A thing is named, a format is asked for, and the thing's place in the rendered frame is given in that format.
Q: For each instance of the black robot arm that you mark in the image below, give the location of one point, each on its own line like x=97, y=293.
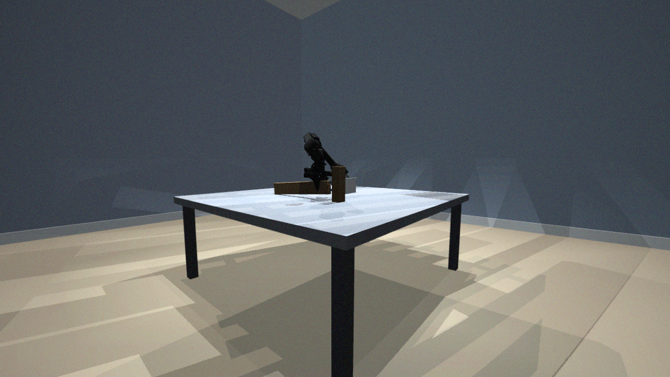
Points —
x=313, y=147

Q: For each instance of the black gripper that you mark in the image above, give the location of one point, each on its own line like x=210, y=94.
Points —
x=319, y=170

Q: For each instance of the brown wooden board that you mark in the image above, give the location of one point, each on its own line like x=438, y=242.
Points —
x=302, y=188

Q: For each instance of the dark brown wooden post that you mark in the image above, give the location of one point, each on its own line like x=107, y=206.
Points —
x=338, y=184

